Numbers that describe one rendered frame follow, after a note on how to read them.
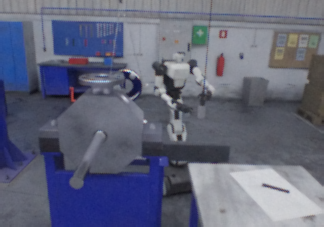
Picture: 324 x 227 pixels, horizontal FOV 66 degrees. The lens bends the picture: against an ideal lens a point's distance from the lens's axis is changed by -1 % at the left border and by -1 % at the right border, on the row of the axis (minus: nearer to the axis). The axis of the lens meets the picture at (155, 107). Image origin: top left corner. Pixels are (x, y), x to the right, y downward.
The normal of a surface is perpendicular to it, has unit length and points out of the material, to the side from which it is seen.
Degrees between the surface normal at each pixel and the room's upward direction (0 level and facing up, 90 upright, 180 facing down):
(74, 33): 90
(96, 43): 90
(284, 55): 90
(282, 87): 90
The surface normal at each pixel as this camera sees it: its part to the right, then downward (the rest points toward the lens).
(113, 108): 0.00, 0.29
